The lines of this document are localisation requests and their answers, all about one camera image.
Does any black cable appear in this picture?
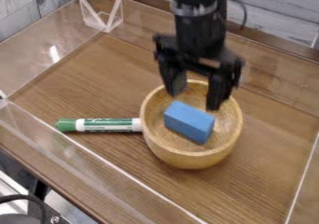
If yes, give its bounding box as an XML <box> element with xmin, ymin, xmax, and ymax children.
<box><xmin>0</xmin><ymin>193</ymin><xmax>47</xmax><ymax>224</ymax></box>

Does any green white marker pen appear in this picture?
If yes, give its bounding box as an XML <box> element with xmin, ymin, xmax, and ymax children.
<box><xmin>55</xmin><ymin>118</ymin><xmax>141</xmax><ymax>133</ymax></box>

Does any blue foam block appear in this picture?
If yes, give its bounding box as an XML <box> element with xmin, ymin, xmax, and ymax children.
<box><xmin>164</xmin><ymin>101</ymin><xmax>216</xmax><ymax>145</ymax></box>

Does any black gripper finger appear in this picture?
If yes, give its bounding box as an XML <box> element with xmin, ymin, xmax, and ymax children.
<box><xmin>205</xmin><ymin>72</ymin><xmax>233</xmax><ymax>111</ymax></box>
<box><xmin>158</xmin><ymin>55</ymin><xmax>186</xmax><ymax>97</ymax></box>

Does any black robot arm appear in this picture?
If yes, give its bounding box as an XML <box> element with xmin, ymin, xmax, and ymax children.
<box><xmin>153</xmin><ymin>0</ymin><xmax>244</xmax><ymax>111</ymax></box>

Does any clear acrylic tray wall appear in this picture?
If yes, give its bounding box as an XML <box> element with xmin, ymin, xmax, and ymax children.
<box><xmin>0</xmin><ymin>0</ymin><xmax>319</xmax><ymax>224</ymax></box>

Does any brown wooden bowl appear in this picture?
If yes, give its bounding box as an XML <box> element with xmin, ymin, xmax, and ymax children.
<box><xmin>140</xmin><ymin>79</ymin><xmax>242</xmax><ymax>170</ymax></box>

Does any black table leg bracket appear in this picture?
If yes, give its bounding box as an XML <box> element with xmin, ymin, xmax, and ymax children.
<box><xmin>27</xmin><ymin>180</ymin><xmax>70</xmax><ymax>224</ymax></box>

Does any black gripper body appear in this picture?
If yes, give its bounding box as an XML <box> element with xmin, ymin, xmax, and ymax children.
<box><xmin>150</xmin><ymin>3</ymin><xmax>245</xmax><ymax>89</ymax></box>

